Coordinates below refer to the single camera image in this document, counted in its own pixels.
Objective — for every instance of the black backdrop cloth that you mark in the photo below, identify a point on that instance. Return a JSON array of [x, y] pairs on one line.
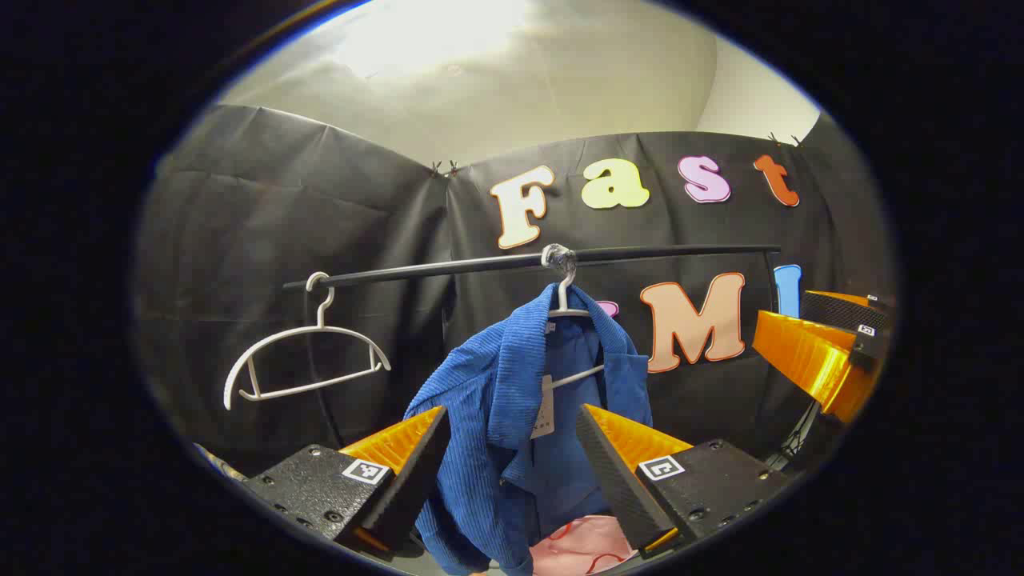
[[280, 208]]

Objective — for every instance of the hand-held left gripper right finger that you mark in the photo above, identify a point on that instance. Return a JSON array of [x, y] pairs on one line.
[[612, 480]]

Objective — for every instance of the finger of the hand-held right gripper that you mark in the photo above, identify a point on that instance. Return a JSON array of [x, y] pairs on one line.
[[840, 310], [800, 352]]

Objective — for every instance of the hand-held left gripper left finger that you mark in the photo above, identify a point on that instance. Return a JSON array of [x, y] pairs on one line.
[[416, 472]]

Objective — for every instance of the white plastic hanger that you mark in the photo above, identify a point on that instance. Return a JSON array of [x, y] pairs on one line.
[[564, 300], [322, 320]]

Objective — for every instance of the black clothes rail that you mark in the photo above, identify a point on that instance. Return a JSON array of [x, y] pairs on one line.
[[448, 268]]

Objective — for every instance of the clear tape wad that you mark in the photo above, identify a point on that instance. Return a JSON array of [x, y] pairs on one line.
[[558, 258]]

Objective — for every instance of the pink laundry hamper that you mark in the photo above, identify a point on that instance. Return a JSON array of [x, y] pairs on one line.
[[584, 546]]

